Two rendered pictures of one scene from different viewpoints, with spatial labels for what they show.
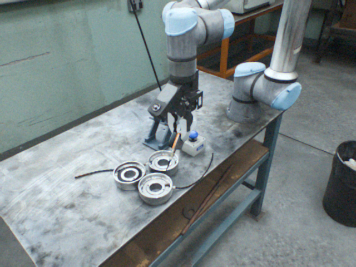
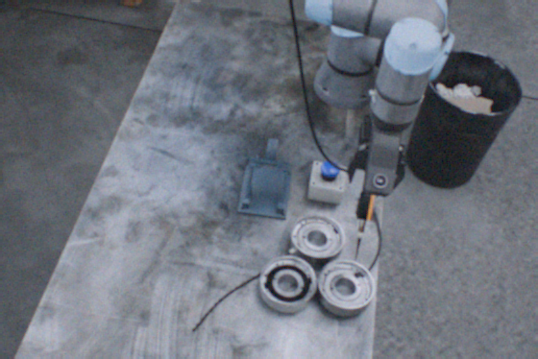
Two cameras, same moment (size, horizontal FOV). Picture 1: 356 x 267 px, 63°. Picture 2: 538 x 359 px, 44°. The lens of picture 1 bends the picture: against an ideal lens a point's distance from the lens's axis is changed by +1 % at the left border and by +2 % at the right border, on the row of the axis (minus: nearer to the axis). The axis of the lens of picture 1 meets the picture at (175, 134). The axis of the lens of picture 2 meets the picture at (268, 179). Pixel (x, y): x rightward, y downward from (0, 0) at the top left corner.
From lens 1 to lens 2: 0.78 m
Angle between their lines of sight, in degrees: 32
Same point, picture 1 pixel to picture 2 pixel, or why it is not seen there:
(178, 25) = (426, 59)
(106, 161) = (212, 275)
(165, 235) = not seen: hidden behind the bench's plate
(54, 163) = (122, 323)
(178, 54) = (413, 95)
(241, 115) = (354, 96)
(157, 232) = not seen: hidden behind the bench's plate
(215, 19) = (439, 19)
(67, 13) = not seen: outside the picture
